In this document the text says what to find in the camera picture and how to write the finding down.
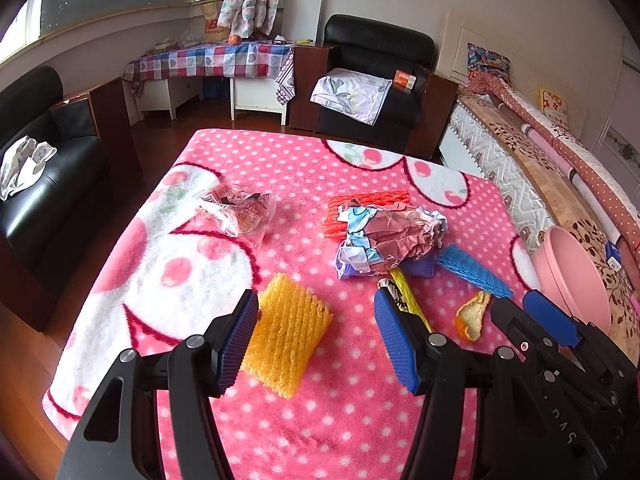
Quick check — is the pink dotted rolled bedding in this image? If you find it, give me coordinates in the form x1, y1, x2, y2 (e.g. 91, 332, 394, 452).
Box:
467, 70, 640, 253

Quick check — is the purple plastic wrapper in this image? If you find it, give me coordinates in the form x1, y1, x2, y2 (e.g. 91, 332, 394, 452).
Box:
402, 256, 437, 279

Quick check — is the yellow foam net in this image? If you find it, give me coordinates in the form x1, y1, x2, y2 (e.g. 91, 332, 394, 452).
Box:
239, 272, 335, 400

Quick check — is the black leather armchair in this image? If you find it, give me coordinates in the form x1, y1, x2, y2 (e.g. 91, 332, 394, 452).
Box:
289, 14, 460, 161
0, 65, 143, 333

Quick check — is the red foam net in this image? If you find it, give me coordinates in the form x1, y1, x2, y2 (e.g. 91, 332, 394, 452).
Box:
322, 190, 412, 242

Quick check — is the brown paper bag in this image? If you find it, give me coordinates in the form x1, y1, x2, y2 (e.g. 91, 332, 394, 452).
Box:
201, 2, 233, 45

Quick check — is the white crumpled cloth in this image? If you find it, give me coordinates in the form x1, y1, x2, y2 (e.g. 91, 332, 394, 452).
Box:
0, 135, 58, 202

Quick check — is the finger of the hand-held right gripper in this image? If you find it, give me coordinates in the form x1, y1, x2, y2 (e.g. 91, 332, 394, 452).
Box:
522, 290, 586, 351
490, 297, 557, 367

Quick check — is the orange peel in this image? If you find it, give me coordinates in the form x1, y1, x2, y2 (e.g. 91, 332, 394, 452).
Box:
454, 290, 493, 343

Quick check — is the colourful patterned pillow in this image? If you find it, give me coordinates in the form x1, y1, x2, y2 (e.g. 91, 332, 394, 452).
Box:
466, 42, 512, 82

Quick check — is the brown floral quilt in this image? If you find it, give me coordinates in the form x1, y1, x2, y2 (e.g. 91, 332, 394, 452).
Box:
460, 87, 640, 311

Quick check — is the yellow floral cushion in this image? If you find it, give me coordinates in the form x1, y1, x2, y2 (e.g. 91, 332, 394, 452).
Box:
537, 87, 571, 128

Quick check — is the crumpled foil snack bag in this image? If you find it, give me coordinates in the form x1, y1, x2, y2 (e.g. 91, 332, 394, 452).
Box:
334, 203, 448, 281

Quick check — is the blue foam net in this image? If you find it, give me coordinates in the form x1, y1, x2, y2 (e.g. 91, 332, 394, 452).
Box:
436, 244, 515, 301

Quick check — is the clear plastic wrapper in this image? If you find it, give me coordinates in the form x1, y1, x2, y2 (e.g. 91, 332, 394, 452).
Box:
197, 185, 278, 248

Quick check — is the table with plaid cloth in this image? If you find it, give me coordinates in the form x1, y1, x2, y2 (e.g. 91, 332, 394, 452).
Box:
122, 40, 297, 106

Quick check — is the pink polka dot blanket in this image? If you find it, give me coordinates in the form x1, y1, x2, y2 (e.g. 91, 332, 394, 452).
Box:
42, 127, 543, 480

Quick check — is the white desk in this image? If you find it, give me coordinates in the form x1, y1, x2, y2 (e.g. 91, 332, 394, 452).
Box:
135, 72, 291, 127

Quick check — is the pink plastic basin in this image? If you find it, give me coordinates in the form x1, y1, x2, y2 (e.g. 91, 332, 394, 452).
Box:
529, 225, 612, 336

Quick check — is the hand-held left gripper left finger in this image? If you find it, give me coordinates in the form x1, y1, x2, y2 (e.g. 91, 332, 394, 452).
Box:
55, 289, 261, 480

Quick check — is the yellow snack wrapper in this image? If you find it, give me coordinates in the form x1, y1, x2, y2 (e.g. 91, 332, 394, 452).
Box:
377, 267, 435, 333

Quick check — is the pale floral cloth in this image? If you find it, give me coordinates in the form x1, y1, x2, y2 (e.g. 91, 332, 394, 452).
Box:
310, 67, 393, 126

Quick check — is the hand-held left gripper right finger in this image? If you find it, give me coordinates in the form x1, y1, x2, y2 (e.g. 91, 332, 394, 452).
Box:
374, 290, 568, 480

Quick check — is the blue white small packet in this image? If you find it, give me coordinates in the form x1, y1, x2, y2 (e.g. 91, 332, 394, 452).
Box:
602, 240, 624, 269

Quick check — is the white quilted mattress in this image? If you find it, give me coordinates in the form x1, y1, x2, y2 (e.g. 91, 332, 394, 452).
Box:
437, 95, 557, 233

